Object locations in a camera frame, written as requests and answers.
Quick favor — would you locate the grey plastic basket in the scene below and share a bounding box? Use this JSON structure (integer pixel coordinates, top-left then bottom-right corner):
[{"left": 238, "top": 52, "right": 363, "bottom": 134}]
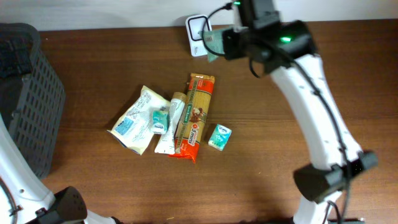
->
[{"left": 1, "top": 23, "right": 66, "bottom": 179}]

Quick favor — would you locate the white beige tube pack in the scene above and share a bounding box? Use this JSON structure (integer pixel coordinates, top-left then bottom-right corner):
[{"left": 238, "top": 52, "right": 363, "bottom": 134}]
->
[{"left": 154, "top": 92, "right": 187, "bottom": 154}]

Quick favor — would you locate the small teal tissue pack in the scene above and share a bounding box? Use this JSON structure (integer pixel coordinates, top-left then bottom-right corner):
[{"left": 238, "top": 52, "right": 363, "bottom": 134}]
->
[{"left": 150, "top": 110, "right": 169, "bottom": 134}]

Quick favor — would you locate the orange spaghetti pack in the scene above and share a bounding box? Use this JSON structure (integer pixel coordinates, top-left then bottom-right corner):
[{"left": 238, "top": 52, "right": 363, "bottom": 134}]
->
[{"left": 170, "top": 73, "right": 215, "bottom": 162}]

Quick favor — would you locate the white barcode scanner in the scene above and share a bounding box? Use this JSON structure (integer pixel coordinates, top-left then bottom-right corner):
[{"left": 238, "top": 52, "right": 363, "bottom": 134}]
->
[{"left": 185, "top": 14, "right": 212, "bottom": 57}]

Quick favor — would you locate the kleenex tissue pocket pack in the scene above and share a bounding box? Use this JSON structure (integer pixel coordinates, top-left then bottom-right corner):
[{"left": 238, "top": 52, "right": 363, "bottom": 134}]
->
[{"left": 208, "top": 124, "right": 232, "bottom": 151}]

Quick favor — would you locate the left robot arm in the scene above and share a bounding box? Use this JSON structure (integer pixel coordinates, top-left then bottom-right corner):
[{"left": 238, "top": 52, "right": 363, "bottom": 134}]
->
[{"left": 1, "top": 121, "right": 121, "bottom": 224}]

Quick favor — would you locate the teal wet wipes pack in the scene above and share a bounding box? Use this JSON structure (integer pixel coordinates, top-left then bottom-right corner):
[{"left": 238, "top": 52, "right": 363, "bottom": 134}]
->
[{"left": 204, "top": 29, "right": 226, "bottom": 56}]

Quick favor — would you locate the right black cable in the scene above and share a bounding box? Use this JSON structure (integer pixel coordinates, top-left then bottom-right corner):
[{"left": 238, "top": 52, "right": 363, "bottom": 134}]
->
[{"left": 201, "top": 2, "right": 352, "bottom": 224}]

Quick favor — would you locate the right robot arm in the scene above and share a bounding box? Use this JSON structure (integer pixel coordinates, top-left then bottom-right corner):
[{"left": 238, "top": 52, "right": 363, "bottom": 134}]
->
[{"left": 223, "top": 1, "right": 378, "bottom": 224}]

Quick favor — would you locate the white cream food pouch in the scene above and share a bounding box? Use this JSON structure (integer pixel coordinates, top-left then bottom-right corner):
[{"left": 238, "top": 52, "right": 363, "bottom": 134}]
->
[{"left": 108, "top": 85, "right": 170, "bottom": 155}]

